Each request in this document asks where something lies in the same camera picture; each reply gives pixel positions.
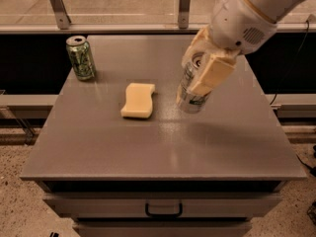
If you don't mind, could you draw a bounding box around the grey metal rail beam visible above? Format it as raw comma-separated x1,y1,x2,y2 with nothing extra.
0,23,316,36

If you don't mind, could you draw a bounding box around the grey lower drawer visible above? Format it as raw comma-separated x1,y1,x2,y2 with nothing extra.
73,220,252,237

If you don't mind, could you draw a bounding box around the yellow sponge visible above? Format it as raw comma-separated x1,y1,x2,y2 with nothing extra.
120,83,155,119

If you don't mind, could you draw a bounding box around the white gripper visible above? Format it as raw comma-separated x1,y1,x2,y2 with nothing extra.
182,0,277,95

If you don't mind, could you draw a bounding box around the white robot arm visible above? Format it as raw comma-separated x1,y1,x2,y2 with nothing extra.
182,0,305,97

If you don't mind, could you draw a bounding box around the grey drawer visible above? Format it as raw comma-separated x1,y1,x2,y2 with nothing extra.
73,220,252,237
43,192,281,219

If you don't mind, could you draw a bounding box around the metal railing bracket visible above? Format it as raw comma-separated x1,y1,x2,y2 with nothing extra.
178,0,191,29
49,0,71,30

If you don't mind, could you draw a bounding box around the silver 7up can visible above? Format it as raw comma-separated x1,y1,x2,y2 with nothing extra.
176,52,209,114

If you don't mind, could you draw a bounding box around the black drawer handle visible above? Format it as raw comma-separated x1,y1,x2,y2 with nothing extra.
144,202,184,218

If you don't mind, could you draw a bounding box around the grey top drawer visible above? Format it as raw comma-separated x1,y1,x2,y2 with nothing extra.
43,192,281,219

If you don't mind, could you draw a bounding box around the middle metal railing bracket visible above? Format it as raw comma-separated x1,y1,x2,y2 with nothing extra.
178,0,191,29

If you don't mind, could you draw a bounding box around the left metal railing bracket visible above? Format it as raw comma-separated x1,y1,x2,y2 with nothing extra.
49,0,71,30

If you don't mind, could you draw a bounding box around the green soda can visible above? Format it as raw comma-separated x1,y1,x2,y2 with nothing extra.
66,36,96,81

